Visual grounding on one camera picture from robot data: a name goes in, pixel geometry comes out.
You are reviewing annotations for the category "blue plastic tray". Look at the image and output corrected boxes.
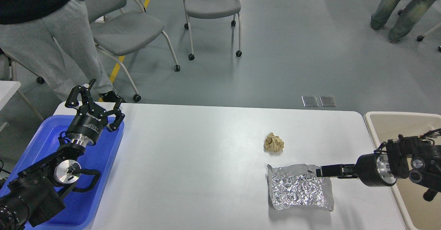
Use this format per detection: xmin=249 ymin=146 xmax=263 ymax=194
xmin=0 ymin=115 xmax=125 ymax=230

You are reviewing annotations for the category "beige plastic bin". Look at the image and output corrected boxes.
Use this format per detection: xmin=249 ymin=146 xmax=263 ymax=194
xmin=364 ymin=111 xmax=441 ymax=230

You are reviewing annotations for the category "metal floor plate right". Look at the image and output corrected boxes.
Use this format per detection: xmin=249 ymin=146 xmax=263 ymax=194
xmin=319 ymin=96 xmax=337 ymax=107

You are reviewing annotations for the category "metal floor plate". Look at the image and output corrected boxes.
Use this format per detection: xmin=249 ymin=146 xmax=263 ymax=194
xmin=319 ymin=96 xmax=337 ymax=107
xmin=302 ymin=96 xmax=319 ymax=107

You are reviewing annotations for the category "grey chair middle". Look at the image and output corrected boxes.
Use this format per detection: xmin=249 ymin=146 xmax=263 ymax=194
xmin=183 ymin=0 xmax=242 ymax=61

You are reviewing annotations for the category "aluminium foil sheet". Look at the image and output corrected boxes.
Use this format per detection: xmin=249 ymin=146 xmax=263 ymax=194
xmin=267 ymin=164 xmax=335 ymax=212

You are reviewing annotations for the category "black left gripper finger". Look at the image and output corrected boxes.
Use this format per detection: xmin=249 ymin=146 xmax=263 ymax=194
xmin=102 ymin=99 xmax=125 ymax=132
xmin=65 ymin=79 xmax=96 ymax=110

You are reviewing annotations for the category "white chair base right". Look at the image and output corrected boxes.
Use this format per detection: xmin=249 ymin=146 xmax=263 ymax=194
xmin=398 ymin=0 xmax=441 ymax=52

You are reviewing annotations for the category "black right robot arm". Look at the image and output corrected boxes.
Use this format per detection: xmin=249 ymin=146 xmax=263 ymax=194
xmin=315 ymin=129 xmax=441 ymax=201

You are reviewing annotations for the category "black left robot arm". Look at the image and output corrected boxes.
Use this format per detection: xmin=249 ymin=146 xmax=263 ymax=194
xmin=0 ymin=79 xmax=125 ymax=230

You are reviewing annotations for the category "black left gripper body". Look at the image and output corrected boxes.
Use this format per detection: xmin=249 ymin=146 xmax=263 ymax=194
xmin=66 ymin=102 xmax=109 ymax=146

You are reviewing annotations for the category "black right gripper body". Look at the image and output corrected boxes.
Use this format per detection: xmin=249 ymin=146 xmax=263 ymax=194
xmin=350 ymin=153 xmax=397 ymax=187

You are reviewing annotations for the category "person in grey trousers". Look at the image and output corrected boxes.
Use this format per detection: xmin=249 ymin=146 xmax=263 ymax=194
xmin=0 ymin=0 xmax=125 ymax=102

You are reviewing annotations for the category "grey chair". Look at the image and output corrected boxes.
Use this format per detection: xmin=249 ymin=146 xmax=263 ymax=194
xmin=183 ymin=0 xmax=242 ymax=61
xmin=85 ymin=0 xmax=181 ymax=102

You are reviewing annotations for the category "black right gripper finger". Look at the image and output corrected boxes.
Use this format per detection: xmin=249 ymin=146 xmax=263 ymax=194
xmin=316 ymin=164 xmax=350 ymax=179

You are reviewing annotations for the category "crumpled brown paper ball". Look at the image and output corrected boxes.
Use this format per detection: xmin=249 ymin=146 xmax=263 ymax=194
xmin=264 ymin=132 xmax=285 ymax=153

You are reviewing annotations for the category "white side table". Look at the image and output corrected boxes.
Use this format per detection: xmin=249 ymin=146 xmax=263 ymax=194
xmin=1 ymin=80 xmax=44 ymax=133

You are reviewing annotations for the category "grey chair left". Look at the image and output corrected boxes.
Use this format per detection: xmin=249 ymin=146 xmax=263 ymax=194
xmin=85 ymin=0 xmax=181 ymax=102

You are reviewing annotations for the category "metal floor plate left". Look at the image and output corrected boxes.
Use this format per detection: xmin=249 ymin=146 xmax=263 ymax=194
xmin=302 ymin=96 xmax=319 ymax=107

